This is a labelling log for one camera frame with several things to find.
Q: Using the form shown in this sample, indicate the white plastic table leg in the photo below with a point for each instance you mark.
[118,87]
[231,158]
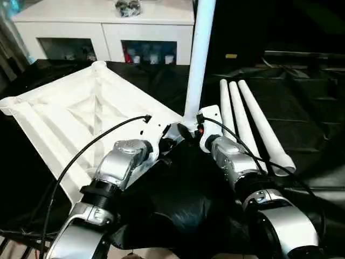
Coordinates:
[264,126]
[199,54]
[226,108]
[242,118]

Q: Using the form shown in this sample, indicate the dark rounded robot body part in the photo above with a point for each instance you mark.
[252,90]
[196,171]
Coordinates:
[134,255]

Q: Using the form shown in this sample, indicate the black backdrop cloth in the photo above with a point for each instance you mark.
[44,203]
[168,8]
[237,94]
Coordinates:
[269,27]

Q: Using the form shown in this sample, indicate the white cabinet with glass doors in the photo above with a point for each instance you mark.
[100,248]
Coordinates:
[102,29]

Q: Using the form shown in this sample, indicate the grey curtain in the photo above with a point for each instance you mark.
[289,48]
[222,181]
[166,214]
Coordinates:
[10,46]

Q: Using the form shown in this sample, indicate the black folding table frame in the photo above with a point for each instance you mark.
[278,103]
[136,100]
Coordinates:
[16,245]

